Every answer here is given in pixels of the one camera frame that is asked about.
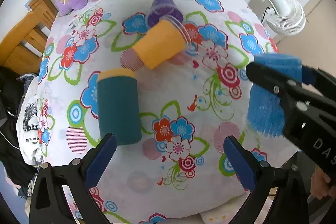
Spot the blue plastic cup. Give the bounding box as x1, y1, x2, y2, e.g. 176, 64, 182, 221
247, 53, 302, 137

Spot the teal cup yellow rim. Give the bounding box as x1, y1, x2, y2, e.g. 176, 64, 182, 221
97, 68, 142, 145

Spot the orange plastic cup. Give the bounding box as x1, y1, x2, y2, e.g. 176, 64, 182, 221
132, 15, 191, 69

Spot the purple plastic cup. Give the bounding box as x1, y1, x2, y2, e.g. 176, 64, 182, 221
146, 0, 184, 29

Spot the person's hand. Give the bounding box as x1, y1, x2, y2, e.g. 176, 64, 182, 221
310, 165, 335, 200

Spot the white floor fan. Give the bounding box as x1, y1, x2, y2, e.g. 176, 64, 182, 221
266, 0, 306, 36

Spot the white printed t-shirt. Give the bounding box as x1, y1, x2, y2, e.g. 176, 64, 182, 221
17, 77, 55, 166

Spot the floral tablecloth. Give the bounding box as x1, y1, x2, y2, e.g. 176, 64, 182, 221
37, 0, 296, 223

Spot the black jacket on chair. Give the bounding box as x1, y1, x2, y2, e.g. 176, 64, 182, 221
1, 67, 37, 187

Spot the wooden chair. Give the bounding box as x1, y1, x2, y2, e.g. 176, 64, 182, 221
1, 0, 58, 75

